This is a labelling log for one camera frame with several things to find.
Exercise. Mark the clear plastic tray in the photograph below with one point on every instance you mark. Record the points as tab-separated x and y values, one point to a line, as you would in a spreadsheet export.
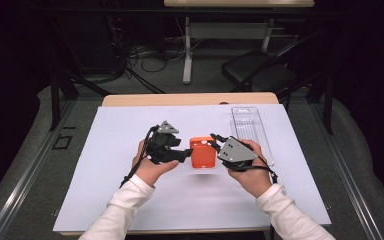
246	125

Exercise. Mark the wooden table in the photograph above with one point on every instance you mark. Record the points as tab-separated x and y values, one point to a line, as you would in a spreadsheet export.
180	99

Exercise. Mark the person's left hand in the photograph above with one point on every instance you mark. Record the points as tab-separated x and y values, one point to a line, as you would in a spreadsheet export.
150	171

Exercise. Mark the metal floor rail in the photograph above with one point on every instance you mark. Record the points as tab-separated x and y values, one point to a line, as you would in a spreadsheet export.
350	176
23	180

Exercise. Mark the orange phone case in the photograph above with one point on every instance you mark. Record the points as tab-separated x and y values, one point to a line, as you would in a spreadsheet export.
203	155

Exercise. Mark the person's right hand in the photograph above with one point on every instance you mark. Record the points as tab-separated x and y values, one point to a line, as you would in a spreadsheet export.
253	180

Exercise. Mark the dark equipment rack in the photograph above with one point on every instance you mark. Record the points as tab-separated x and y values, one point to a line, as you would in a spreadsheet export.
116	43

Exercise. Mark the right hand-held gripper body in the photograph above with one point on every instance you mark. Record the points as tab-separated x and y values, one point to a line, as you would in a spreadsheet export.
235	153

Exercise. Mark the black folding chair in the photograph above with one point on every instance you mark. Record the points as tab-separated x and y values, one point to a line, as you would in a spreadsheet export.
256	68

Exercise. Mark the white-legged desk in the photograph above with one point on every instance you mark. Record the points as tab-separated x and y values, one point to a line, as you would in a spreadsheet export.
226	31

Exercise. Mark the white table sheet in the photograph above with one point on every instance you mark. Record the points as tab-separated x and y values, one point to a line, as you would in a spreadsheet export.
196	200

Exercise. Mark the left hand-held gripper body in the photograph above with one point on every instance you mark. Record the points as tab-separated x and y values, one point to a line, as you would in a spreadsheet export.
161	143

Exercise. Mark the black metal stand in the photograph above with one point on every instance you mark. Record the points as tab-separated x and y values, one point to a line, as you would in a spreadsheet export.
328	106
55	100

